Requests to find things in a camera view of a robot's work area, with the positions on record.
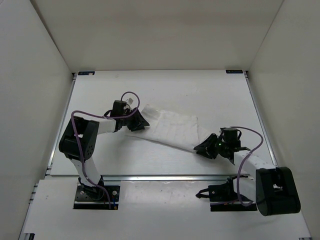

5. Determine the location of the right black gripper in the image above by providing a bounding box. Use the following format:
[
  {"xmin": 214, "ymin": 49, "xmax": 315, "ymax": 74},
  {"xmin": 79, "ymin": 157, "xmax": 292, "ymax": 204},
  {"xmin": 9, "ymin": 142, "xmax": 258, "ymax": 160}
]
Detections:
[{"xmin": 193, "ymin": 133, "xmax": 228, "ymax": 159}]

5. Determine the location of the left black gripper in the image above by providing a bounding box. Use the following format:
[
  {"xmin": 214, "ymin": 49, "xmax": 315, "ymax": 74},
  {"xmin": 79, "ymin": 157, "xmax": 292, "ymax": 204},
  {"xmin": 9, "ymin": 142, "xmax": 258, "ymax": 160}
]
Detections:
[{"xmin": 121, "ymin": 107, "xmax": 150, "ymax": 133}]

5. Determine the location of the white pleated skirt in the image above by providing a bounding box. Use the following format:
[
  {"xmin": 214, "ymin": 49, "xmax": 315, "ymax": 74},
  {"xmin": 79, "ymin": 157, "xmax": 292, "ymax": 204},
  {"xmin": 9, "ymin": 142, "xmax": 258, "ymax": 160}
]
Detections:
[{"xmin": 125, "ymin": 104, "xmax": 212, "ymax": 152}]

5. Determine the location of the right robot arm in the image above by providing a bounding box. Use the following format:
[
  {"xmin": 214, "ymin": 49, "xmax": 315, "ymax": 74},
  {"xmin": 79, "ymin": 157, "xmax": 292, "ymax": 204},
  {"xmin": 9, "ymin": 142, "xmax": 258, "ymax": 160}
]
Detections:
[{"xmin": 194, "ymin": 126, "xmax": 301, "ymax": 216}]

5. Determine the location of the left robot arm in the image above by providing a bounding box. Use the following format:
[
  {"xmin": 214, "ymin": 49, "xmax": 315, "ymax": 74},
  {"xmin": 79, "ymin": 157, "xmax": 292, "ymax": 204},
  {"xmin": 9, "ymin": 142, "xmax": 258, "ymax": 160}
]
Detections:
[{"xmin": 58, "ymin": 100, "xmax": 150, "ymax": 199}]

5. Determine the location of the left blue corner label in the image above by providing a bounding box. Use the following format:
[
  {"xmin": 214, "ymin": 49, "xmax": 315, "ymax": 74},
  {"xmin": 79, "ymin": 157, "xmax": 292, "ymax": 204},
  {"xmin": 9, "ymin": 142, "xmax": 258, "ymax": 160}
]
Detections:
[{"xmin": 77, "ymin": 71, "xmax": 95, "ymax": 76}]

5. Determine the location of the blue corner label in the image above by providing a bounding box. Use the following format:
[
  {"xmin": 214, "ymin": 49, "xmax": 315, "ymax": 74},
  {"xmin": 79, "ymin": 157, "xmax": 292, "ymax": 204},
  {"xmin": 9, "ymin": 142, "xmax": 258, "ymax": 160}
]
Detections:
[
  {"xmin": 77, "ymin": 71, "xmax": 95, "ymax": 76},
  {"xmin": 225, "ymin": 69, "xmax": 243, "ymax": 74}
]

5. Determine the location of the right blue corner label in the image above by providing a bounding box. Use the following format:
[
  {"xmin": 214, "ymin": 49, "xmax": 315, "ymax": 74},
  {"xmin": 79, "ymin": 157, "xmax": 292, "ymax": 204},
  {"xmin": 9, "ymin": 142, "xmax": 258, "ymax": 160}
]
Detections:
[{"xmin": 225, "ymin": 69, "xmax": 243, "ymax": 74}]

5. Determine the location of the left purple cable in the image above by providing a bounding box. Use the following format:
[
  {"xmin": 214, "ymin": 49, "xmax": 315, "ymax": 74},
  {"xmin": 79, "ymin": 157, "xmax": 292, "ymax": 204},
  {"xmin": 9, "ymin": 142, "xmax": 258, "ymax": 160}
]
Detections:
[{"xmin": 71, "ymin": 91, "xmax": 140, "ymax": 187}]

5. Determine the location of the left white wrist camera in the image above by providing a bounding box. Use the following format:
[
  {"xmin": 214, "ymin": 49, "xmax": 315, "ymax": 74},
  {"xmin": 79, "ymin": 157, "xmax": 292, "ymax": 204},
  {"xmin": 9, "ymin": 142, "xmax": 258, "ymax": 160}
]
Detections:
[{"xmin": 125, "ymin": 98, "xmax": 134, "ymax": 108}]

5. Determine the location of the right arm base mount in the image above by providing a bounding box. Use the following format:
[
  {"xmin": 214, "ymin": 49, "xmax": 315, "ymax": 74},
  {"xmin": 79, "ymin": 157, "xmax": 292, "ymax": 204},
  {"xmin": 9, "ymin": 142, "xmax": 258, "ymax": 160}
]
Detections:
[{"xmin": 195, "ymin": 176, "xmax": 258, "ymax": 212}]

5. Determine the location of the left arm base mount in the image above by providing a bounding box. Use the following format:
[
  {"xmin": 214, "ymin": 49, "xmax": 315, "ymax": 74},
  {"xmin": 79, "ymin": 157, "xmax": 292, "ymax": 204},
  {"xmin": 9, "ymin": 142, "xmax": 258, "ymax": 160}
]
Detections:
[{"xmin": 73, "ymin": 184, "xmax": 121, "ymax": 211}]

